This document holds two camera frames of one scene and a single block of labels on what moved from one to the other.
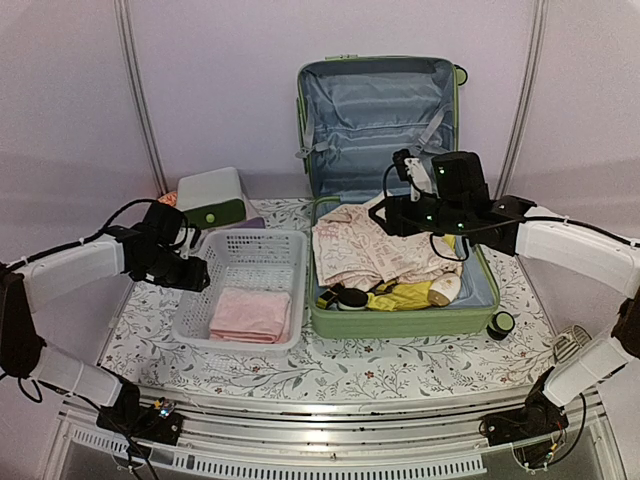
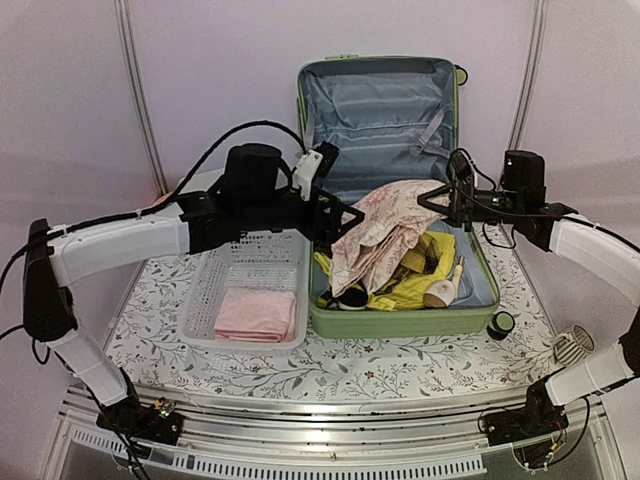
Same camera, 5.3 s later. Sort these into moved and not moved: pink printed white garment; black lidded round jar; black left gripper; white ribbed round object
Moved: black left gripper; pink printed white garment
Not moved: white ribbed round object; black lidded round jar
